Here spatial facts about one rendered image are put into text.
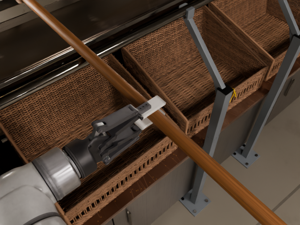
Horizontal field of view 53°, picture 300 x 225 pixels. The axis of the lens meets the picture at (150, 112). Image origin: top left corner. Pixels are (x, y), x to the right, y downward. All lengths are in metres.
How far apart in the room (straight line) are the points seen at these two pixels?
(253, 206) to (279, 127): 1.78
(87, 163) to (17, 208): 0.14
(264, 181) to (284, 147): 0.32
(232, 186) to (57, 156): 0.32
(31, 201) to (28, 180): 0.04
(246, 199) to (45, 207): 0.35
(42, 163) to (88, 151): 0.08
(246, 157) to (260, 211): 1.51
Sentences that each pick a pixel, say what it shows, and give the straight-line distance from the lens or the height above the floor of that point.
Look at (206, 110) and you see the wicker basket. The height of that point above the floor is 0.72.
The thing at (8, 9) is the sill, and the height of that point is 1.18.
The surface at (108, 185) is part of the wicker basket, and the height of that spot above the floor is 0.72.
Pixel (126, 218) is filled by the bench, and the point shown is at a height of 0.43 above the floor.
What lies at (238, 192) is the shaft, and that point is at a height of 1.21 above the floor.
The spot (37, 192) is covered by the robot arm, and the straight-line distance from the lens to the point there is 0.56.
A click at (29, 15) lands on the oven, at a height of 1.13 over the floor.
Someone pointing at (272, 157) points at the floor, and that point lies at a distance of 2.16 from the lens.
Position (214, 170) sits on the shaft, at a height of 1.21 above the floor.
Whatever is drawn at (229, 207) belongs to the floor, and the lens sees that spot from 1.91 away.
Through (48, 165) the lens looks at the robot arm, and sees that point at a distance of 0.57.
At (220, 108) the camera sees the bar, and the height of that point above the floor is 0.87.
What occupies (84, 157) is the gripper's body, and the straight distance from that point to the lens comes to 0.58.
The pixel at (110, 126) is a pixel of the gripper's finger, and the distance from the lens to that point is 0.59.
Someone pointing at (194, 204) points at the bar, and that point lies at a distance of 1.86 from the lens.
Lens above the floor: 1.71
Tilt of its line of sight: 50 degrees down
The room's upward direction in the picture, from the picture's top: straight up
